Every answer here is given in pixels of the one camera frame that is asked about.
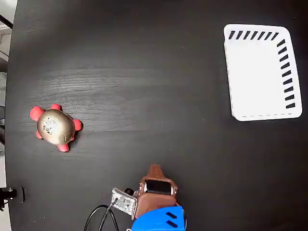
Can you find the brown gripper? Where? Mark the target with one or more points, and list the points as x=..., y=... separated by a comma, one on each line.
x=154, y=201

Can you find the red turtle toy gold shell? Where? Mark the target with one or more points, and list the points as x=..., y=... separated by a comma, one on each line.
x=55, y=127

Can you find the white plastic basket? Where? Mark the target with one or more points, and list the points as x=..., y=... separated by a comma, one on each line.
x=255, y=77

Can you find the black table clamp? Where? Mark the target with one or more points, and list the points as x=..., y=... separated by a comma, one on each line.
x=8, y=193

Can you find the black metal bar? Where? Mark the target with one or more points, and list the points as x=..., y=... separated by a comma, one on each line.
x=6, y=21

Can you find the bare wrist camera circuit board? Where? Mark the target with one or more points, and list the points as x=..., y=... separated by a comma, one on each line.
x=124, y=202

